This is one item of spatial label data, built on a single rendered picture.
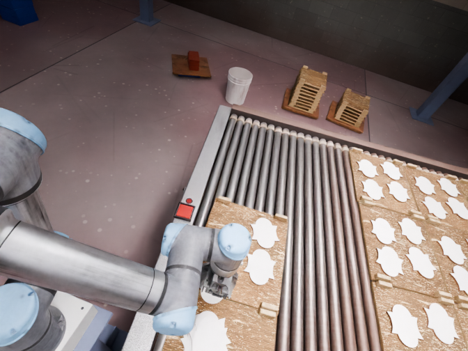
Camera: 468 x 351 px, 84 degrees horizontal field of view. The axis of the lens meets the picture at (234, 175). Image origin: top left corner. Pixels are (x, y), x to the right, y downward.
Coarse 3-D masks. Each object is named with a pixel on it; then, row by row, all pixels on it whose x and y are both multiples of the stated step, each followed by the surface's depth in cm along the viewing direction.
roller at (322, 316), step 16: (320, 192) 138; (320, 208) 130; (320, 224) 124; (320, 240) 118; (320, 256) 113; (320, 272) 108; (320, 288) 104; (320, 304) 100; (320, 320) 96; (320, 336) 93
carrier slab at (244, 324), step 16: (208, 304) 90; (224, 304) 91; (240, 304) 92; (240, 320) 89; (256, 320) 90; (272, 320) 91; (176, 336) 82; (240, 336) 86; (256, 336) 87; (272, 336) 88
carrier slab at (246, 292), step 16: (224, 208) 117; (240, 208) 119; (208, 224) 110; (224, 224) 112; (240, 224) 113; (272, 224) 117; (256, 240) 110; (272, 256) 106; (240, 272) 100; (240, 288) 96; (256, 288) 97; (272, 288) 98; (256, 304) 93; (272, 304) 94
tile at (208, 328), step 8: (208, 320) 83; (216, 320) 83; (200, 328) 81; (208, 328) 81; (216, 328) 82; (224, 328) 82; (192, 336) 79; (200, 336) 79; (208, 336) 80; (216, 336) 80; (224, 336) 81; (192, 344) 78; (200, 344) 78; (208, 344) 79; (216, 344) 79; (224, 344) 79
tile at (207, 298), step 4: (204, 280) 83; (200, 288) 81; (204, 288) 81; (204, 292) 80; (204, 296) 80; (208, 296) 80; (212, 296) 80; (204, 300) 79; (208, 300) 79; (212, 300) 79; (216, 300) 80; (220, 300) 80; (212, 304) 79
